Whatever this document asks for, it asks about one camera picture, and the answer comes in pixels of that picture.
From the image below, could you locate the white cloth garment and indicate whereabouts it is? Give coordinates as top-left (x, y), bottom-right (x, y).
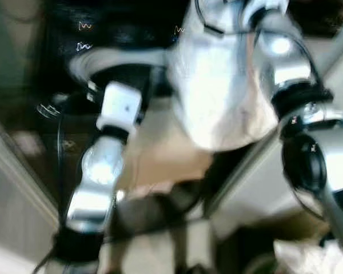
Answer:
top-left (169, 0), bottom-right (282, 152)

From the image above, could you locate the black washing machine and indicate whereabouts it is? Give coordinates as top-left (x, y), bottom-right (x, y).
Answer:
top-left (37, 0), bottom-right (186, 115)

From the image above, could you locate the crumpled white laundry piece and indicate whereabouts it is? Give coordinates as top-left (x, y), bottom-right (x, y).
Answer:
top-left (273, 239), bottom-right (339, 274)

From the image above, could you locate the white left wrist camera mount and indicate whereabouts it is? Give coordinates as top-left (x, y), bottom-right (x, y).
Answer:
top-left (96, 81), bottom-right (143, 136)

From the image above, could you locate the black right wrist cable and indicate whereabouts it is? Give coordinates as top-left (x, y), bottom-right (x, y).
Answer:
top-left (193, 0), bottom-right (225, 37)

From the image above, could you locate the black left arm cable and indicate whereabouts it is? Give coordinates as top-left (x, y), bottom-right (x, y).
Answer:
top-left (55, 97), bottom-right (70, 219)

